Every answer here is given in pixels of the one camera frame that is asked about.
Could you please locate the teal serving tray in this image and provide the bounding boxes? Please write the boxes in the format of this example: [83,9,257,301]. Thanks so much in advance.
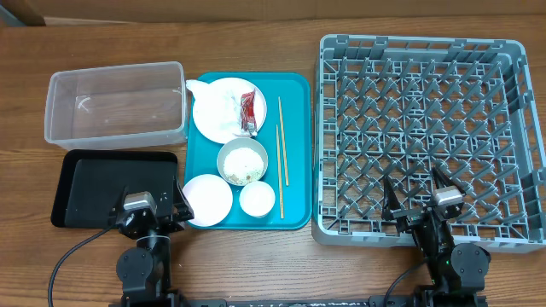
[183,72,312,230]

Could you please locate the large white plate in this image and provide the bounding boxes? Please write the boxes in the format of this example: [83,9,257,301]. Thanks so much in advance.
[186,77,267,144]

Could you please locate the grey metal bowl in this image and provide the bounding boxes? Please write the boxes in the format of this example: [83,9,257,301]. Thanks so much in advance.
[217,138,268,184]

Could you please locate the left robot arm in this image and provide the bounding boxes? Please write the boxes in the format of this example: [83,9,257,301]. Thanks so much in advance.
[108,177,194,306]

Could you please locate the white cup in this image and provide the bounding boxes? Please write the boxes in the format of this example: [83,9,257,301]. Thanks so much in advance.
[239,181,276,218]

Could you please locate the wooden chopstick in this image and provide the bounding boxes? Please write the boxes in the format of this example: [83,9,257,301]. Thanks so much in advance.
[278,96,289,186]
[275,125,284,219]

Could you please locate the small white plate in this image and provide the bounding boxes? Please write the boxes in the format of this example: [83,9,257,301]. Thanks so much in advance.
[183,174,233,228]

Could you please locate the red snack wrapper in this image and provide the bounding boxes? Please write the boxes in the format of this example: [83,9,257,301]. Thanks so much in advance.
[240,90,258,136]

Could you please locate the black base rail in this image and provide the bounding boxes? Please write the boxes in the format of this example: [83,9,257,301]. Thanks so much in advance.
[110,295,488,307]

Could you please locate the grey dishwasher rack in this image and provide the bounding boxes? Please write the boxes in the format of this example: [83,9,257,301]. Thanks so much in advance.
[311,34,545,253]

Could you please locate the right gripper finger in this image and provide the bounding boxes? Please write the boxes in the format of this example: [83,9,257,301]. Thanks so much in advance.
[383,177,401,211]
[432,166,465,196]

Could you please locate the rice leftovers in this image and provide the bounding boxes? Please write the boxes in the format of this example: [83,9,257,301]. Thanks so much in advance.
[223,148,264,186]

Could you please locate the white napkin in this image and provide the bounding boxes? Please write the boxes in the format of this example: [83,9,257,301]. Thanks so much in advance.
[186,79,241,137]

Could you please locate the clear plastic waste bin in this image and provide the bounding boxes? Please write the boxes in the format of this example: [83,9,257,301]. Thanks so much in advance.
[44,61,189,150]

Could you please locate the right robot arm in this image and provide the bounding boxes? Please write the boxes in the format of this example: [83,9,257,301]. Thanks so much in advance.
[381,167,491,307]

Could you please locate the black plastic tray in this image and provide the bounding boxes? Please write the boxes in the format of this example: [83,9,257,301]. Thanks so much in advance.
[50,149,178,229]

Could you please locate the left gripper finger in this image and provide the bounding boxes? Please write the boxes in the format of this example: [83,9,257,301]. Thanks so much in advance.
[111,185,128,213]
[173,176,190,211]

